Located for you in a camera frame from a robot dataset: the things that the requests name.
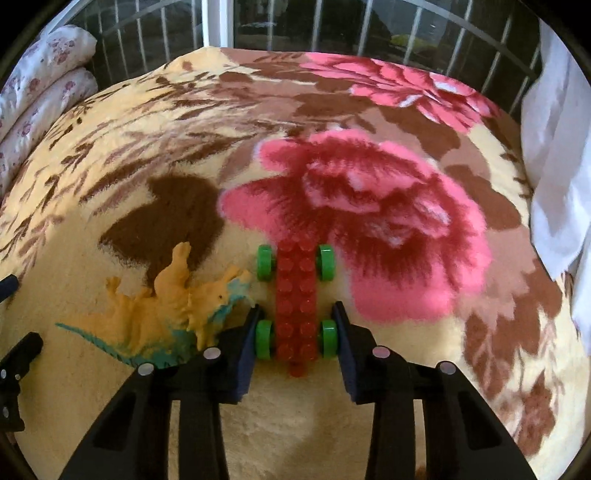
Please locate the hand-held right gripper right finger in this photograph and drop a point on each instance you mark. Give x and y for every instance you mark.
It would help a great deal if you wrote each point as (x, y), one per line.
(351, 360)

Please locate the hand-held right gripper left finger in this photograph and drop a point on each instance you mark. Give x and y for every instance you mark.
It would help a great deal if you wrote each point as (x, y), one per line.
(242, 355)

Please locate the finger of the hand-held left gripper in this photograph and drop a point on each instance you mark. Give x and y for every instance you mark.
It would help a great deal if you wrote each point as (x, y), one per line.
(16, 364)
(8, 287)

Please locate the red brick car green wheels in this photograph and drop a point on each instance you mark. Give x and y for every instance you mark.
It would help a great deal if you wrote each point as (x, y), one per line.
(298, 295)

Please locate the orange toy dinosaur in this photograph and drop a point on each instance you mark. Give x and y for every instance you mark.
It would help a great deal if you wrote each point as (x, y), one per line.
(157, 314)

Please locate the yellow floral plush blanket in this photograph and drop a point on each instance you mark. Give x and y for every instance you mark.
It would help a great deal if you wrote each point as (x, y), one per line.
(392, 207)

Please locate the white pink-flowered folded quilt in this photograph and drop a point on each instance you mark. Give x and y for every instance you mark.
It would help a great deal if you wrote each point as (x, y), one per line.
(41, 97)

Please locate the white hanging cloth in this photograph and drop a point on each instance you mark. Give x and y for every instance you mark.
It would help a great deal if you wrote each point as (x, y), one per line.
(558, 184)

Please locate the white metal window railing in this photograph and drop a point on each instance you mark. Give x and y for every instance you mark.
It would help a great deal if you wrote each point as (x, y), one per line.
(367, 23)

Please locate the white window frame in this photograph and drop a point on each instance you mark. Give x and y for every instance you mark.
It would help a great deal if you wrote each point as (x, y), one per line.
(219, 23)

